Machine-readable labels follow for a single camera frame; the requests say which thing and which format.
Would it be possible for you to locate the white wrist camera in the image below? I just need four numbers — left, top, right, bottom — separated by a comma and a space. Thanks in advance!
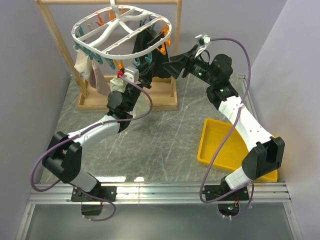
195, 34, 211, 58
117, 66, 139, 83

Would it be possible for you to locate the black striped underwear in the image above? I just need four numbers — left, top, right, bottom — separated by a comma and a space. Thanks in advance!
132, 29, 171, 79

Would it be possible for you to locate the wooden hanger rack frame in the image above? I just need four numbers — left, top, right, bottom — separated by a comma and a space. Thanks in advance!
35, 0, 182, 112

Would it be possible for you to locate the yellow plastic tray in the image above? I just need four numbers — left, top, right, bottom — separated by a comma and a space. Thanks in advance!
197, 118, 284, 182

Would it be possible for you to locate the teal front clip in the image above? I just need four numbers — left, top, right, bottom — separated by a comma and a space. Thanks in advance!
144, 52, 153, 66
105, 57, 116, 70

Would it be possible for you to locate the beige pink underwear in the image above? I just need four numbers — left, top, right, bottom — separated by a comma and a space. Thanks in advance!
74, 50, 111, 96

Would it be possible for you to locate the orange right clip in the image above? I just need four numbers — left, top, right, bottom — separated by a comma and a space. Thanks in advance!
156, 39, 171, 56

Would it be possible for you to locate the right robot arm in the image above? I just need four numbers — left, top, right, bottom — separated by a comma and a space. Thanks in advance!
162, 45, 285, 200

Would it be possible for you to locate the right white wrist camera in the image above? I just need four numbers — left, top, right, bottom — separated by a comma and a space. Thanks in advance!
195, 34, 211, 58

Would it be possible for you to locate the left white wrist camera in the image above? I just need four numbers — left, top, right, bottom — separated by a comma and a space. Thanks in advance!
117, 66, 139, 83

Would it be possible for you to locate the white round clip hanger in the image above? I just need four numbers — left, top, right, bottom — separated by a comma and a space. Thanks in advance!
71, 0, 173, 60

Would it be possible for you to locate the orange clip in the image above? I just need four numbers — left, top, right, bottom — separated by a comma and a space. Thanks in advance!
156, 39, 171, 56
113, 59, 124, 71

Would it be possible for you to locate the pale green white underwear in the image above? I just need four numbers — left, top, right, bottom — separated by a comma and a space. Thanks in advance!
110, 76, 127, 93

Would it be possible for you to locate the aluminium mounting rail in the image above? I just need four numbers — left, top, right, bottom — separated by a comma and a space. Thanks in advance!
27, 182, 291, 205

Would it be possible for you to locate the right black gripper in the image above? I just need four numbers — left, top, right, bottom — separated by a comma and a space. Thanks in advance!
161, 45, 216, 87

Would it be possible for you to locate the orange front clip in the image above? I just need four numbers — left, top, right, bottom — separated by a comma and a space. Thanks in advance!
113, 59, 124, 71

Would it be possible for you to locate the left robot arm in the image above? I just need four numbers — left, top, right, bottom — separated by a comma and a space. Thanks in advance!
41, 64, 155, 201

